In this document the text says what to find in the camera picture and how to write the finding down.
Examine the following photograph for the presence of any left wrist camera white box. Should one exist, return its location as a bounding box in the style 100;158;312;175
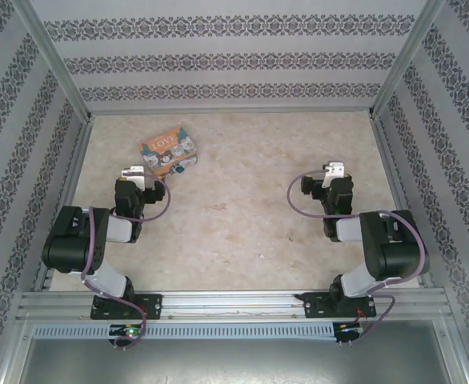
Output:
121;164;155;191

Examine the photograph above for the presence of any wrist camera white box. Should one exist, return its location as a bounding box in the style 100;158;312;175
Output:
323;161;347;187
121;164;155;191

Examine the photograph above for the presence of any aluminium side rail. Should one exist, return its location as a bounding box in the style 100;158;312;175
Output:
33;118;95;292
369;114;435;289

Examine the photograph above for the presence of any black base plate right arm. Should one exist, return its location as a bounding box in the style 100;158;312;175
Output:
300;291;378;320

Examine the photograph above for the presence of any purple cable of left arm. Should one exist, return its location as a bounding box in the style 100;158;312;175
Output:
80;178;172;350

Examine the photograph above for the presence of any circuit board with yellow light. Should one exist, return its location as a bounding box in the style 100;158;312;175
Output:
335;322;364;336

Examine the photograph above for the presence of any slotted grey cable duct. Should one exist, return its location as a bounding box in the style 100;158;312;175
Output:
32;322;336;341

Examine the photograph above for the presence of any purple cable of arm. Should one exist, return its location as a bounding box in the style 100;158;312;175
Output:
286;170;427;346
80;178;172;350

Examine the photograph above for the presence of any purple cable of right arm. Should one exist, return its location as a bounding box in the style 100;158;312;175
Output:
286;170;427;346

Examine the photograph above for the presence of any black base plate left arm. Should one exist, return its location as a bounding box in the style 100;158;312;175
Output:
90;294;163;321

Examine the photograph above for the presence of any bear print LOVE tin box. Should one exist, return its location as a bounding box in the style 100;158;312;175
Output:
138;126;199;180

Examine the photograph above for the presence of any aluminium mounting rail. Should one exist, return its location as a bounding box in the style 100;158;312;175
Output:
16;290;455;321

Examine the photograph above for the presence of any circuit board with green light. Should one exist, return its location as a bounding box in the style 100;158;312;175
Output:
108;324;146;338

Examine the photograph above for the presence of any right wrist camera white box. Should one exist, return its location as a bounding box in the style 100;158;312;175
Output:
323;161;347;187

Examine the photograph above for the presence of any aluminium frame post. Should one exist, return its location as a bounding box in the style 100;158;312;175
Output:
369;0;447;121
12;0;94;122

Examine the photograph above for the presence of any steel sheet shelf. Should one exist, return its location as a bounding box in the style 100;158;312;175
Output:
16;338;455;384

